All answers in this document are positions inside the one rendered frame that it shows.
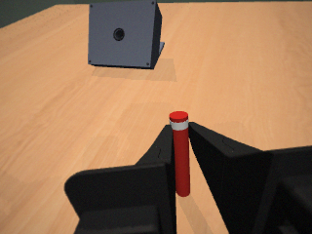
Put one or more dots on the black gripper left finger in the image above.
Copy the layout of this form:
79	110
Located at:
150	181

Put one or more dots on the red peg with white band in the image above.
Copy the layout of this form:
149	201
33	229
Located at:
179	122

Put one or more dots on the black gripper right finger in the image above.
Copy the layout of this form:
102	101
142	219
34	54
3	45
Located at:
243	179

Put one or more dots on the grey sloped panel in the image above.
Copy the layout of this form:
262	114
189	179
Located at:
125	34

